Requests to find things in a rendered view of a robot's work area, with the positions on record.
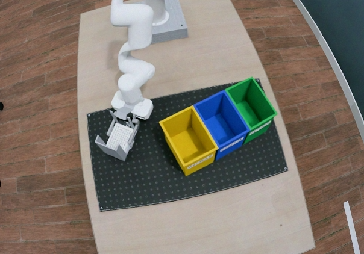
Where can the yellow open bin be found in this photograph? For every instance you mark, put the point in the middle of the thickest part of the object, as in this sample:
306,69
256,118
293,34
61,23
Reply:
189,140

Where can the blue bin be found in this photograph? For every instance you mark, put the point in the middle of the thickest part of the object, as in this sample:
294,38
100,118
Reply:
223,121

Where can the green open bin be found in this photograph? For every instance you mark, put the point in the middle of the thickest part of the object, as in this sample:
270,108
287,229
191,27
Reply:
253,105

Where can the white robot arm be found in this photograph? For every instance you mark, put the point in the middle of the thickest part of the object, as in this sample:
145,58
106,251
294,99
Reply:
139,18

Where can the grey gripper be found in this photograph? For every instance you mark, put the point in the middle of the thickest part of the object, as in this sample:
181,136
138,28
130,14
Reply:
141,110

